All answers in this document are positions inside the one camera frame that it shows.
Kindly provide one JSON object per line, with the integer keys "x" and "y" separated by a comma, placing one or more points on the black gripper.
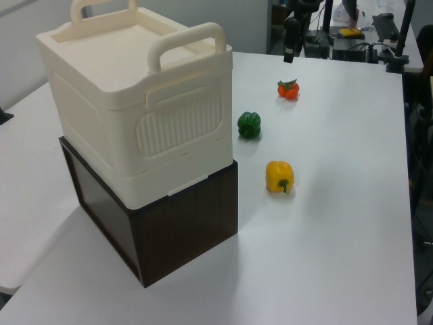
{"x": 291, "y": 34}

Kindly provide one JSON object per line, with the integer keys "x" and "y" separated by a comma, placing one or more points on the dark robot arm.
{"x": 306, "y": 8}

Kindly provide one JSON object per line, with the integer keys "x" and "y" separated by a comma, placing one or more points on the orange tangerine cluster with leaves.
{"x": 288, "y": 90}

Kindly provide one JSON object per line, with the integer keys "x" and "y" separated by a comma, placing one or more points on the black upright pole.
{"x": 326, "y": 18}

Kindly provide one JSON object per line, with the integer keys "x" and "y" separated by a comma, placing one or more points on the yellow sponge block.
{"x": 351, "y": 32}

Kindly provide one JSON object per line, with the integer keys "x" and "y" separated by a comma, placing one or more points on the black electronics box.
{"x": 355, "y": 50}

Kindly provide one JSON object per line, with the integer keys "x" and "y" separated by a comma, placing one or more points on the green bell pepper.
{"x": 248, "y": 124}

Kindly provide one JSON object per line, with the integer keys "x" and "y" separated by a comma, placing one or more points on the black keyboard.
{"x": 383, "y": 28}

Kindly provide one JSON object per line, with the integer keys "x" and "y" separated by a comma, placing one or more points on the black stand pole with clamp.
{"x": 403, "y": 40}

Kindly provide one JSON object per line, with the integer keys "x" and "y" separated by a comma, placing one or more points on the yellow bell pepper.
{"x": 278, "y": 174}

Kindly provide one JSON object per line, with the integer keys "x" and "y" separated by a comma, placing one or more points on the dark brown wooden box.
{"x": 186, "y": 230}

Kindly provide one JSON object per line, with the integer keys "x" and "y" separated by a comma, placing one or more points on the black table clamp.
{"x": 5, "y": 116}

